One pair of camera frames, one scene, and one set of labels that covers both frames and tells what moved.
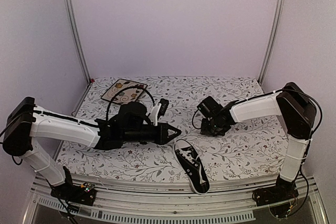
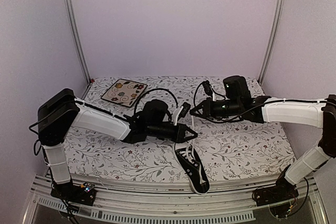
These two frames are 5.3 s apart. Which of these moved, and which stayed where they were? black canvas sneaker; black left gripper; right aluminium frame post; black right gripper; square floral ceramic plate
Moved: black right gripper; black left gripper
Stayed: square floral ceramic plate; black canvas sneaker; right aluminium frame post
